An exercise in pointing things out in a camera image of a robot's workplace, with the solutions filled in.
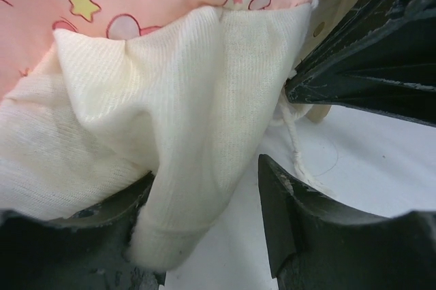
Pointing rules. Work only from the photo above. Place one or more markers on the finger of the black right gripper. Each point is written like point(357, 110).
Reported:
point(367, 22)
point(393, 77)

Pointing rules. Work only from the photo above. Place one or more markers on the pink unicorn print mattress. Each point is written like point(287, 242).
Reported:
point(97, 93)

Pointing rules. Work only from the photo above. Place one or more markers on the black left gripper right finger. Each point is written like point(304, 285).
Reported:
point(316, 242)

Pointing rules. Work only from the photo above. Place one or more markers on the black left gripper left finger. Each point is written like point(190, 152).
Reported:
point(85, 251)

